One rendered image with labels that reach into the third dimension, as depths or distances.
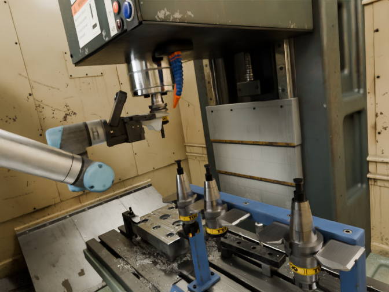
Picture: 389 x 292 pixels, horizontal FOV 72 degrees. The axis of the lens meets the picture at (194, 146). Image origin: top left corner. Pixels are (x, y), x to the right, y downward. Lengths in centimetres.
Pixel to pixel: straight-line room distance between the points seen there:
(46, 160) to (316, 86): 87
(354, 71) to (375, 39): 14
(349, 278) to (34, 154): 65
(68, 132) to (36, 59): 107
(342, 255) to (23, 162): 62
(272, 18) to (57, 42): 137
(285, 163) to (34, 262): 136
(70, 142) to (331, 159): 88
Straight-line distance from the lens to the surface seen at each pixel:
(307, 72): 107
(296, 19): 95
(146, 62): 84
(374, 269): 152
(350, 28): 135
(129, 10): 56
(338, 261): 48
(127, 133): 85
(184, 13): 61
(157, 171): 211
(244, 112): 119
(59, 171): 68
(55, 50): 188
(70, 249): 173
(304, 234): 48
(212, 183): 60
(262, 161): 119
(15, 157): 66
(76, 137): 82
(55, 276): 165
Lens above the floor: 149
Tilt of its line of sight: 11 degrees down
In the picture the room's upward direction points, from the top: 9 degrees counter-clockwise
